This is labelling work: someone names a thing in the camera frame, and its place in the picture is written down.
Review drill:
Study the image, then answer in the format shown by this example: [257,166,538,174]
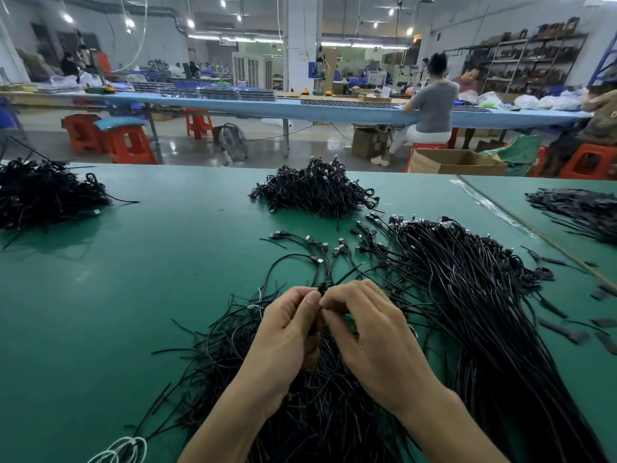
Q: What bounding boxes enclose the person's right hand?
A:
[318,279,440,411]

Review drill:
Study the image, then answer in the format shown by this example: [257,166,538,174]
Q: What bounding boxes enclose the person's left hand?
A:
[241,286,324,386]

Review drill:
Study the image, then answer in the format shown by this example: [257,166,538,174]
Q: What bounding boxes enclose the pile of black cables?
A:
[135,226,425,463]

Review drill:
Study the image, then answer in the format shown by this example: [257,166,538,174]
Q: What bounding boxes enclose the bundle of long black cables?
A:
[352,215,609,463]

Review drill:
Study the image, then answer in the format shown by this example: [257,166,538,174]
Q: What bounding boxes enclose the heap of black cables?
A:
[0,157,139,232]
[249,157,380,220]

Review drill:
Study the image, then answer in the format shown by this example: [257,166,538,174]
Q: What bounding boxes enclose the spread of straight black cables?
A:
[525,188,617,247]

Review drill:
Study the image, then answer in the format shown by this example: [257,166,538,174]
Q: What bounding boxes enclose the person's left forearm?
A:
[178,371,291,463]

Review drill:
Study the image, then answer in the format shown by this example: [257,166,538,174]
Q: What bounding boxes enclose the person's right forearm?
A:
[400,381,510,463]

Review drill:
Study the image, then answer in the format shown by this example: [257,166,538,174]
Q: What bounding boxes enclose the scattered dark tie pieces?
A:
[521,246,617,358]

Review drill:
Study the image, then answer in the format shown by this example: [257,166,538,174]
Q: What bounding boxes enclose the open cardboard box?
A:
[407,149,509,176]

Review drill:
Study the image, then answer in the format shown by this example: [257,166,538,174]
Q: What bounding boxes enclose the grey floor fan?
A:
[214,122,250,166]

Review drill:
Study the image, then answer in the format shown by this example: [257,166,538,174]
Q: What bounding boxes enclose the small cardboard box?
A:
[352,126,391,159]

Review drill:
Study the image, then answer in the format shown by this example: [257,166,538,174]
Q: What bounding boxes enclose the red plastic stool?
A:
[62,113,105,156]
[185,109,215,143]
[559,144,617,181]

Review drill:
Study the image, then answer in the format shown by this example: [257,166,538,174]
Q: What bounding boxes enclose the long blue workbench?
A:
[87,89,594,131]

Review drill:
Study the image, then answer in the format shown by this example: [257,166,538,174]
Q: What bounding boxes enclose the green bag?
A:
[482,134,546,177]

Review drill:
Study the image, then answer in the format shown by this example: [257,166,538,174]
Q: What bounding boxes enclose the red stool with blue seat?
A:
[94,116,158,166]

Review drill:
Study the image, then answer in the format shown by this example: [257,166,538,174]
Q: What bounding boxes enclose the pile of white bags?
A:
[513,88,584,112]

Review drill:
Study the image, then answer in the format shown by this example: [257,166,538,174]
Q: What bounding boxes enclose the white pillar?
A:
[284,0,324,93]

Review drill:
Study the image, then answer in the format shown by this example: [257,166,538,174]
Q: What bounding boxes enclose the metal storage shelf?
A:
[482,19,589,93]

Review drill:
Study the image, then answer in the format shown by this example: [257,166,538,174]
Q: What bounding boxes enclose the blue plastic chair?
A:
[0,99,21,136]

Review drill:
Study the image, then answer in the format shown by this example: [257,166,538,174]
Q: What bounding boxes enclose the bunch of white wire rings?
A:
[87,435,148,463]

